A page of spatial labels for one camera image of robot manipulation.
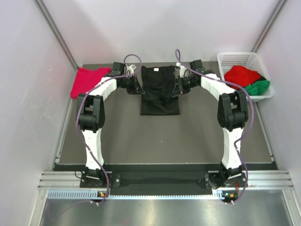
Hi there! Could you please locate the black t shirt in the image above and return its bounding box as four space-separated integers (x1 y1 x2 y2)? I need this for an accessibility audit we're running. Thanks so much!
140 65 180 116

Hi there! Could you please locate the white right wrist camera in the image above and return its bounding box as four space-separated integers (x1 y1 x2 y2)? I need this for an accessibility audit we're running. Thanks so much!
174 62 186 78

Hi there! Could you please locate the folded pink t shirt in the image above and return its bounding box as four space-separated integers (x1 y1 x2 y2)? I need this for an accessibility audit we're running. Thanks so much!
70 67 111 99

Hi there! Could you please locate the red t shirt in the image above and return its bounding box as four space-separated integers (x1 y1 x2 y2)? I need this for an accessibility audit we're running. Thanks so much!
224 65 259 88

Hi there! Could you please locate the green t shirt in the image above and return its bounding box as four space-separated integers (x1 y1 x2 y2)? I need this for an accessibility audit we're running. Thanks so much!
245 80 270 96

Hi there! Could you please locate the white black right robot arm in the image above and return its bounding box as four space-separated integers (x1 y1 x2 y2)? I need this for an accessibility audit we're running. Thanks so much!
171 67 248 189

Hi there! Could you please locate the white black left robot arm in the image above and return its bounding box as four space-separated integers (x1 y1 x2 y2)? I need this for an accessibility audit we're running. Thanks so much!
76 74 145 188

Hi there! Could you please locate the white plastic basket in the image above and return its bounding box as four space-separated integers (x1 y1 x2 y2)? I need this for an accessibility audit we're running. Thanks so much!
217 52 274 102

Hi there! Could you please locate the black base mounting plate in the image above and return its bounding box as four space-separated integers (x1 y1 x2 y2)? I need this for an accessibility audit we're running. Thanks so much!
80 171 246 190

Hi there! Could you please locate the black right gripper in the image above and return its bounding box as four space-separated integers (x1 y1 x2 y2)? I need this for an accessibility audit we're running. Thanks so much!
172 75 198 97

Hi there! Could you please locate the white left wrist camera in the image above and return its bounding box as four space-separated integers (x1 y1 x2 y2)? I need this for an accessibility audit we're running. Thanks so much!
125 64 136 77

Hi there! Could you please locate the white slotted cable duct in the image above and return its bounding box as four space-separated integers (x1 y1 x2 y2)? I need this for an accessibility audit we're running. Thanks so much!
48 189 238 200

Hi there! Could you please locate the black shirt in basket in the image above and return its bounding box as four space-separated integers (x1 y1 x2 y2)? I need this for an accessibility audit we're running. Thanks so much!
256 74 267 81

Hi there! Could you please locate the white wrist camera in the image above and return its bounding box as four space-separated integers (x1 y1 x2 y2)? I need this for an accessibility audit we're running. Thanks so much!
125 64 136 77
174 62 186 78

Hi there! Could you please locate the aluminium rail frame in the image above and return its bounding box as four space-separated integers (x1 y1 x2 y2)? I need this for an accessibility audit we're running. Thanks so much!
38 170 293 190

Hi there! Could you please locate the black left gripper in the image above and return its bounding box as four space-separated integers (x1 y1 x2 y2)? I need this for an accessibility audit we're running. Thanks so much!
119 73 145 95

